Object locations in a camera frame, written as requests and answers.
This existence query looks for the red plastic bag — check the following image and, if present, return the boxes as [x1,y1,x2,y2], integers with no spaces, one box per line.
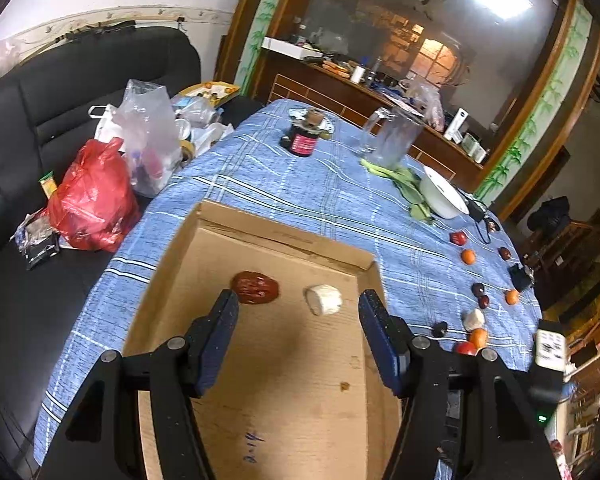
[47,137,141,253]

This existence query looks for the wooden counter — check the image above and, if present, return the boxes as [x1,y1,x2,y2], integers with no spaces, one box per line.
[260,35,491,191]

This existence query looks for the white flat box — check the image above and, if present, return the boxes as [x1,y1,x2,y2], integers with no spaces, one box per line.
[261,36,323,60]

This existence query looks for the yellow printed box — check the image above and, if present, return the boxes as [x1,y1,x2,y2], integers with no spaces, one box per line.
[172,81,241,108]

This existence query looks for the dark jar with pink label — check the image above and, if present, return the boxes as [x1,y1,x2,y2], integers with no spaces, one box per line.
[289,108,326,158]

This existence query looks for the clear glass mug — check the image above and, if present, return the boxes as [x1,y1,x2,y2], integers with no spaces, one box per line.
[359,106,426,170]

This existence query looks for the cardboard box tray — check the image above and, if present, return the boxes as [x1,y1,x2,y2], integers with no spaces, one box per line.
[122,200,403,480]

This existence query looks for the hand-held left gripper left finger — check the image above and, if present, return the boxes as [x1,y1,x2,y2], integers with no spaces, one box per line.
[37,289,241,480]

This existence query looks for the crumpled clear plastic bag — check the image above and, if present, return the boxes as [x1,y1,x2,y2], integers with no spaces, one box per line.
[405,80,446,131]

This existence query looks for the white blue carton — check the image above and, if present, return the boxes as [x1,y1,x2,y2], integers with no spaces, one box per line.
[445,107,470,142]

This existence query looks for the black power adapter with cable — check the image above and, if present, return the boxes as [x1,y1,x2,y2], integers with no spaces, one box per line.
[475,215,497,247]

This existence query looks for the white bowl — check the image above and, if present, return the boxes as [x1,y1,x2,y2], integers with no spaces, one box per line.
[419,165,470,220]

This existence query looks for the small white carton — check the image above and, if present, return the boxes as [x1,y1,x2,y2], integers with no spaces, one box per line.
[462,135,487,163]

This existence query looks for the green leafy vegetables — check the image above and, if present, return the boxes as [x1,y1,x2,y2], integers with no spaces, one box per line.
[360,158,436,223]

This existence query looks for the dark cloth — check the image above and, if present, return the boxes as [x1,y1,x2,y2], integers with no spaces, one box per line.
[527,196,571,233]

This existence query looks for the white plastic bag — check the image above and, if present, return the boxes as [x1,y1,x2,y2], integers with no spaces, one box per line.
[89,104,126,153]

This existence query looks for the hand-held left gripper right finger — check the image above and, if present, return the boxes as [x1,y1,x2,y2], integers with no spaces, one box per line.
[358,289,563,480]

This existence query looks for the black foil packet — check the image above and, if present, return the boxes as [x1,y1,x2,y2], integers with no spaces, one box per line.
[14,212,61,271]

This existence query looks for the blue plaid tablecloth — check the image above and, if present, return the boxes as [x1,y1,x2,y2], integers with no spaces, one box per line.
[32,97,543,480]

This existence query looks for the black sofa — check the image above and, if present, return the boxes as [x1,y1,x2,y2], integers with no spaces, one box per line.
[0,27,266,480]

